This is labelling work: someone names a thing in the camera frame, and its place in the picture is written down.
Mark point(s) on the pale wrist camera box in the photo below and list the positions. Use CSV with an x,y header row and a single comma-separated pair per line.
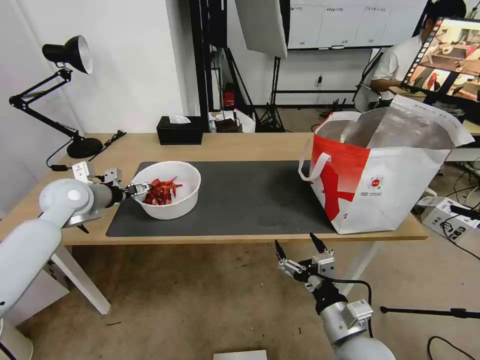
x,y
324,264

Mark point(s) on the red wrapper trash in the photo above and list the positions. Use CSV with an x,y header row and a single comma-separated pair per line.
x,y
163,189

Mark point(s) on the white round bowl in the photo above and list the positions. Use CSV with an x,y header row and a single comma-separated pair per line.
x,y
172,212

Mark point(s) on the black tripod light stand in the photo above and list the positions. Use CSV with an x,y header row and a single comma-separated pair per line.
x,y
276,93

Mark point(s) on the whiteboard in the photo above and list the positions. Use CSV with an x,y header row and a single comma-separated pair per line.
x,y
345,26

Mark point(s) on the black metal frame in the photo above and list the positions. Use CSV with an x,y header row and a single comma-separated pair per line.
x,y
204,56

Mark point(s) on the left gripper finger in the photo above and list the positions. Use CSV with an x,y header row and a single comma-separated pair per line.
x,y
141,185
140,192

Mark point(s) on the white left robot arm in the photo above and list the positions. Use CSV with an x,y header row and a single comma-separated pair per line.
x,y
63,198

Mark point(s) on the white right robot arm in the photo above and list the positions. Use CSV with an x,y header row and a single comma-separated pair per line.
x,y
356,337

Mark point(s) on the black desk lamp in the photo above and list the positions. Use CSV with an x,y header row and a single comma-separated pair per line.
x,y
80,148

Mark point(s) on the person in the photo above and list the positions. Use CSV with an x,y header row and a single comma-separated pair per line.
x,y
392,63

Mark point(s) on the white softbox panel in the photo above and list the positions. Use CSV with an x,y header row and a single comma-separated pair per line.
x,y
262,26

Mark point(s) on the white robot front shell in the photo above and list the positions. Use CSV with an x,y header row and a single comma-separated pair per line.
x,y
240,355

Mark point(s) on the black stand pole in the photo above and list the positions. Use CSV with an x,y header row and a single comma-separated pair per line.
x,y
431,311

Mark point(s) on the computer monitor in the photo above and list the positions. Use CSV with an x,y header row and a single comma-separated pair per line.
x,y
446,56

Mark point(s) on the white plastic bag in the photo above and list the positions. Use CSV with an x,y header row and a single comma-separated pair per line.
x,y
243,119

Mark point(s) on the red and white takeout bag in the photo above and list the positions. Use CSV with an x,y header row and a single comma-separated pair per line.
x,y
375,187

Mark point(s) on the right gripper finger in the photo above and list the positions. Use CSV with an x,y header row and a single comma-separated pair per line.
x,y
288,265
318,244

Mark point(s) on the white table leg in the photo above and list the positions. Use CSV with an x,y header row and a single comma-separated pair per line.
x,y
82,281
360,262

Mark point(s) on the dark grey table mat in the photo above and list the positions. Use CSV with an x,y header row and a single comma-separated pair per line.
x,y
243,198

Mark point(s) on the black tissue box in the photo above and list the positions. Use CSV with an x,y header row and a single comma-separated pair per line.
x,y
179,134

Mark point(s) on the white tissue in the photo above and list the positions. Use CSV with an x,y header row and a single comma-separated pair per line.
x,y
179,120

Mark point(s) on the red box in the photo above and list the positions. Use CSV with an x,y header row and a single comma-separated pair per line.
x,y
229,98

